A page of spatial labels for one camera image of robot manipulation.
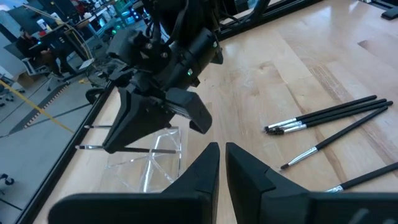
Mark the clear acrylic organizer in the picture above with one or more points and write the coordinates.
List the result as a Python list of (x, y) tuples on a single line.
[(133, 174)]

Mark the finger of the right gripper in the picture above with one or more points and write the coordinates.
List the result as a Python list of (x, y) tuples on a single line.
[(133, 124)]

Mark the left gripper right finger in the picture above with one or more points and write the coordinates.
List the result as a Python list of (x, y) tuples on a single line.
[(248, 193)]

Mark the person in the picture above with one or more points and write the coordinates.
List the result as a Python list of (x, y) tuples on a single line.
[(31, 46)]

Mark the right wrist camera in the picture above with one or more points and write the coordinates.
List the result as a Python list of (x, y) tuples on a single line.
[(124, 46)]

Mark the black table edge bracket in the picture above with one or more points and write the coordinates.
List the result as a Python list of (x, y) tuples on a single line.
[(390, 13)]

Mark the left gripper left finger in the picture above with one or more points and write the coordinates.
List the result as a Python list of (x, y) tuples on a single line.
[(199, 186)]

